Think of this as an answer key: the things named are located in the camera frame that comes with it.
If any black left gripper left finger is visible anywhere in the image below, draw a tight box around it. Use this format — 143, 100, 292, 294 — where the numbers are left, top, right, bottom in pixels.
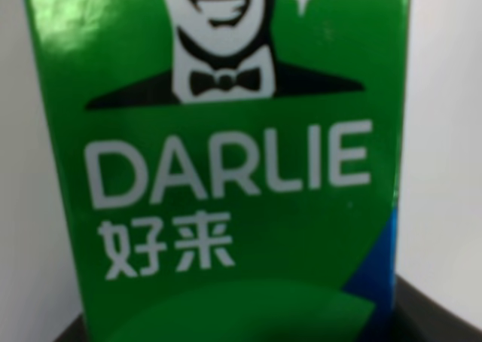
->
53, 314, 87, 342

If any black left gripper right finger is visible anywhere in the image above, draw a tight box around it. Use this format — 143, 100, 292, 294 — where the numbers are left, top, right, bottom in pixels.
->
391, 276, 481, 342

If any Darlie toothpaste box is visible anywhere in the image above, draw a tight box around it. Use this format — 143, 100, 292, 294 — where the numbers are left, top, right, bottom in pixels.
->
25, 0, 410, 341

